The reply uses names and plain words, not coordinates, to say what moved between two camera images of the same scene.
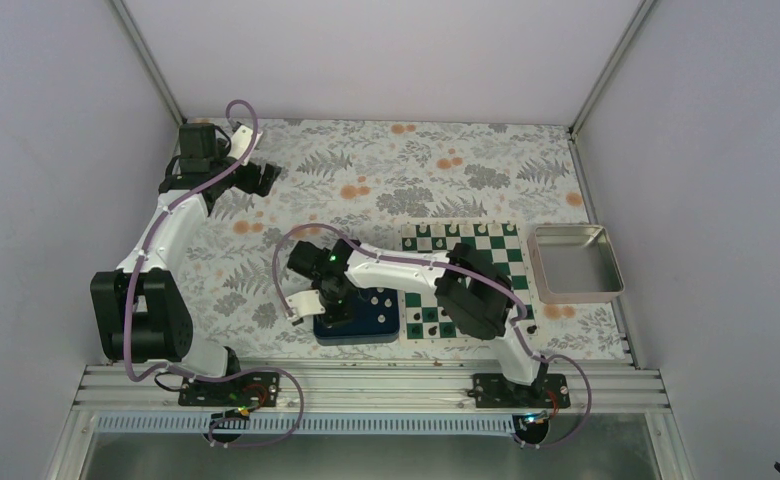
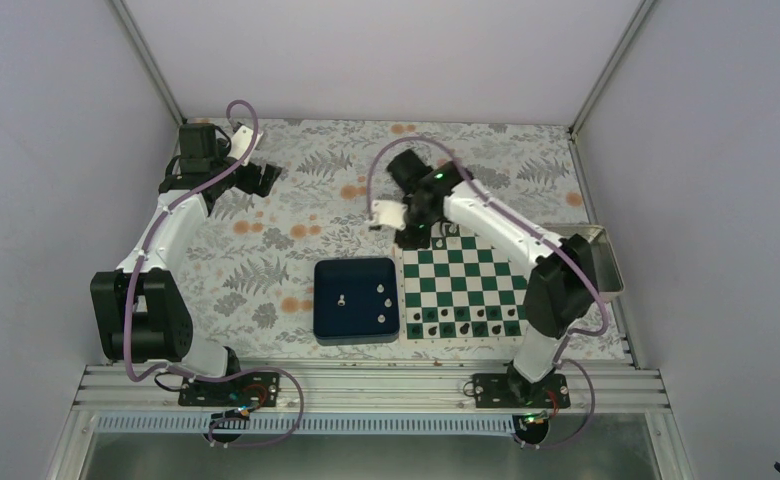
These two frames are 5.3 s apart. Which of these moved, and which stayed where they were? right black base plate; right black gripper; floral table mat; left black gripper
Moved: right black gripper
Stayed: left black gripper; floral table mat; right black base plate
